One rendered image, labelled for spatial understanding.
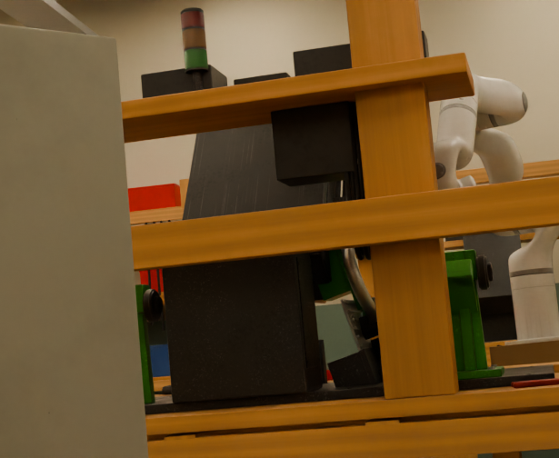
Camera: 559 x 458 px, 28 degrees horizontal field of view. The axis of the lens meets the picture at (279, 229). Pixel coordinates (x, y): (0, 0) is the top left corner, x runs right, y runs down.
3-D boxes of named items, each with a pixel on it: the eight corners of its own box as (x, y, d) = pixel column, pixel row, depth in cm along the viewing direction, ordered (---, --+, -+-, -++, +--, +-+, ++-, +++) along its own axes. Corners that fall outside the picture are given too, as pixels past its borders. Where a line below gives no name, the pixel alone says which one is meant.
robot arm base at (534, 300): (513, 344, 321) (505, 281, 324) (580, 338, 314) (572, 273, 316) (498, 346, 304) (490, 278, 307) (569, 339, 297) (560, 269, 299)
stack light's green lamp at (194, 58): (189, 75, 243) (187, 55, 244) (211, 73, 242) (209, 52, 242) (182, 71, 238) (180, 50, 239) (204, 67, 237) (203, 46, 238)
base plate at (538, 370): (121, 407, 292) (121, 399, 292) (554, 373, 267) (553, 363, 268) (52, 422, 251) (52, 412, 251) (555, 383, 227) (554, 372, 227)
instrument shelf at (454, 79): (87, 148, 262) (85, 132, 263) (474, 95, 242) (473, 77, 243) (40, 131, 238) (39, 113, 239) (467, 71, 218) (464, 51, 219)
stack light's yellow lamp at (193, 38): (187, 55, 244) (185, 35, 244) (209, 52, 242) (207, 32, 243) (180, 50, 239) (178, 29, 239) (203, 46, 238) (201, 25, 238)
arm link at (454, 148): (463, 81, 260) (453, 181, 242) (481, 126, 271) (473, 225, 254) (425, 87, 264) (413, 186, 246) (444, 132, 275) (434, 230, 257)
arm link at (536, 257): (516, 278, 319) (505, 196, 323) (581, 270, 311) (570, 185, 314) (504, 277, 309) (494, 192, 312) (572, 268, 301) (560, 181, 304)
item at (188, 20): (185, 35, 244) (184, 15, 244) (207, 32, 243) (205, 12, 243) (178, 29, 239) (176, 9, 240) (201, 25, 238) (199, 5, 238)
